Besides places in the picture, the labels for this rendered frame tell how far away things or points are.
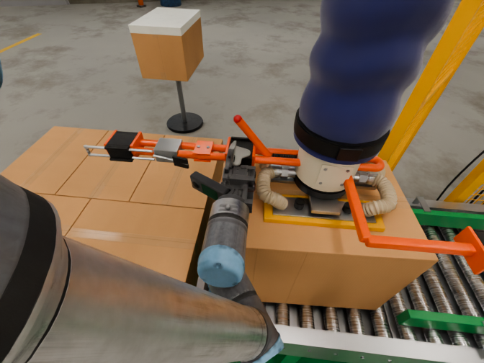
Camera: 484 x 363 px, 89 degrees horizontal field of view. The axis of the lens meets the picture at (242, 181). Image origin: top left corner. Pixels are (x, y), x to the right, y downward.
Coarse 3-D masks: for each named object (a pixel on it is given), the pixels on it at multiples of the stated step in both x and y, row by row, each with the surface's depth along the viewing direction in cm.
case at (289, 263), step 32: (384, 160) 91; (256, 192) 79; (288, 192) 79; (256, 224) 70; (288, 224) 70; (384, 224) 71; (416, 224) 71; (256, 256) 68; (288, 256) 67; (320, 256) 66; (352, 256) 65; (384, 256) 64; (416, 256) 64; (256, 288) 84; (288, 288) 82; (320, 288) 81; (352, 288) 79; (384, 288) 78
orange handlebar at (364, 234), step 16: (144, 144) 74; (192, 144) 73; (208, 144) 72; (208, 160) 71; (224, 160) 70; (256, 160) 69; (272, 160) 69; (288, 160) 69; (352, 192) 61; (352, 208) 58; (368, 240) 52; (384, 240) 52; (400, 240) 52; (416, 240) 52; (432, 240) 52
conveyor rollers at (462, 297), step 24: (408, 288) 100; (432, 288) 100; (456, 288) 99; (480, 288) 99; (288, 312) 92; (312, 312) 92; (336, 312) 92; (360, 312) 92; (384, 312) 93; (384, 336) 86; (408, 336) 86; (432, 336) 87; (456, 336) 87; (480, 336) 87
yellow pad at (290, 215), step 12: (264, 204) 73; (288, 204) 73; (300, 204) 70; (348, 204) 70; (264, 216) 70; (276, 216) 70; (288, 216) 70; (300, 216) 70; (312, 216) 70; (324, 216) 70; (336, 216) 70; (348, 216) 70; (372, 216) 70; (348, 228) 69; (372, 228) 68; (384, 228) 68
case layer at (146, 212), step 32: (64, 128) 170; (32, 160) 147; (64, 160) 148; (96, 160) 148; (192, 160) 150; (64, 192) 130; (96, 192) 130; (128, 192) 131; (160, 192) 131; (192, 192) 132; (64, 224) 116; (96, 224) 116; (128, 224) 117; (160, 224) 117; (192, 224) 118; (128, 256) 105; (160, 256) 106; (192, 256) 107
